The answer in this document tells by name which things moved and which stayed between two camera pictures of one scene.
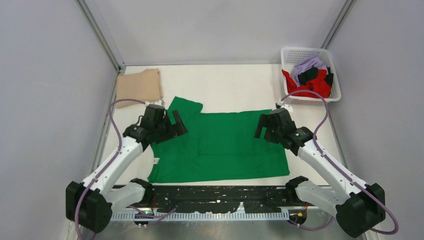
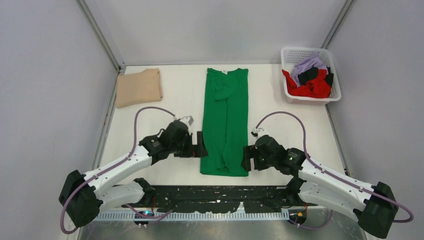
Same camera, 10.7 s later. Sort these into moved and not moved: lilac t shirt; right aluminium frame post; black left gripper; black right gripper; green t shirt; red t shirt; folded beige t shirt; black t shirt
Moved: black right gripper; green t shirt; black left gripper
Not moved: red t shirt; lilac t shirt; black t shirt; right aluminium frame post; folded beige t shirt
